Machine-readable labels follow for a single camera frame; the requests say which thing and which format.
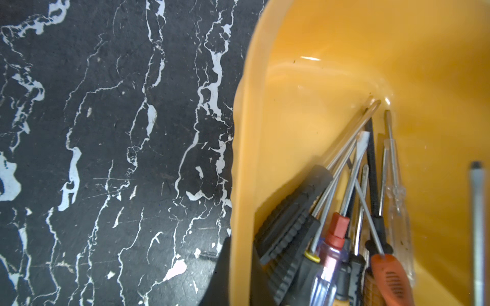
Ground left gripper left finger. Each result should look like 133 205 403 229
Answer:
199 237 232 306

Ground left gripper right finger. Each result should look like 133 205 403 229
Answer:
250 248 276 306

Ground yellow plastic storage box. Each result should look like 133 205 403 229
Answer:
229 1 489 305

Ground clear handle tester screwdriver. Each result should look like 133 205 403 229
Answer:
469 161 486 305

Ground black yellow handle screwdriver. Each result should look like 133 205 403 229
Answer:
281 131 370 306

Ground purple red handle screwdriver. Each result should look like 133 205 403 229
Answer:
310 131 370 305

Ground black ribbed handle screwdriver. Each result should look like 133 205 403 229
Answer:
254 99 381 265

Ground small clear handle screwdriver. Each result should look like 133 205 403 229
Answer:
384 110 416 287

